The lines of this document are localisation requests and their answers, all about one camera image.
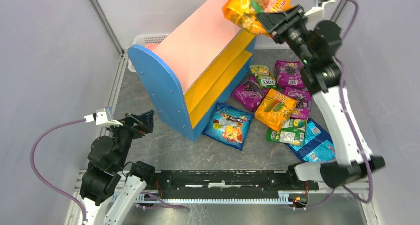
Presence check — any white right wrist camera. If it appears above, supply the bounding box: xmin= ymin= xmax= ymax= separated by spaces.
xmin=304 ymin=0 xmax=337 ymax=19

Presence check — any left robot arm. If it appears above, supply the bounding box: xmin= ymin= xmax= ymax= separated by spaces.
xmin=79 ymin=107 xmax=155 ymax=225

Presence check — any purple candy bag top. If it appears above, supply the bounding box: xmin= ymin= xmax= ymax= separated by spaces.
xmin=275 ymin=60 xmax=306 ymax=90

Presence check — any blue Slendy candy bag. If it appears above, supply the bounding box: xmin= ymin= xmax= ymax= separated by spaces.
xmin=202 ymin=102 xmax=254 ymax=151

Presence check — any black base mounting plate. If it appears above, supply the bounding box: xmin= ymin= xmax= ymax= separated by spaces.
xmin=146 ymin=170 xmax=319 ymax=200

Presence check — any white plastic basket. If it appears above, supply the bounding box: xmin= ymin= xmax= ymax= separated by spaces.
xmin=127 ymin=34 xmax=169 ymax=75

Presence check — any purple candy bag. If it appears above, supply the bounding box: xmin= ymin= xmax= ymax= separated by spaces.
xmin=275 ymin=60 xmax=306 ymax=90
xmin=231 ymin=76 xmax=269 ymax=112
xmin=283 ymin=87 xmax=312 ymax=119

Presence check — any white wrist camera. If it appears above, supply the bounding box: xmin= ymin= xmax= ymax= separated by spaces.
xmin=304 ymin=0 xmax=337 ymax=19
xmin=84 ymin=106 xmax=123 ymax=128

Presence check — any orange candy bag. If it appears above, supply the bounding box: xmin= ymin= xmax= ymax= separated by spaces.
xmin=254 ymin=89 xmax=297 ymax=131
xmin=222 ymin=0 xmax=293 ymax=35

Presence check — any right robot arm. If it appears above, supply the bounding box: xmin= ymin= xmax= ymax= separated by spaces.
xmin=256 ymin=5 xmax=385 ymax=188

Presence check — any white slotted cable duct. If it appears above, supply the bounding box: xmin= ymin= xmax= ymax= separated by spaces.
xmin=111 ymin=192 xmax=302 ymax=205

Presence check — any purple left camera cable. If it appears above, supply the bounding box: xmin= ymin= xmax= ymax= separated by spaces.
xmin=29 ymin=119 xmax=89 ymax=225

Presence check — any yellow green Fox's candy bag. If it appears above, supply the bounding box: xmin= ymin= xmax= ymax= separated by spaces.
xmin=249 ymin=65 xmax=277 ymax=89

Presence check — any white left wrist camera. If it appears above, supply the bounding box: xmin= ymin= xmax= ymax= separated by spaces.
xmin=84 ymin=106 xmax=123 ymax=128

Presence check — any purple candy bag left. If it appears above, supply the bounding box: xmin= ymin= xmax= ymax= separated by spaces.
xmin=231 ymin=76 xmax=269 ymax=112

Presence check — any blue pink yellow shelf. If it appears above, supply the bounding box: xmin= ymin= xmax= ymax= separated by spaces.
xmin=128 ymin=0 xmax=255 ymax=141

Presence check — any purple candy bag right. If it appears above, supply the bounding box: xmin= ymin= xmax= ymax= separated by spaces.
xmin=283 ymin=87 xmax=312 ymax=119

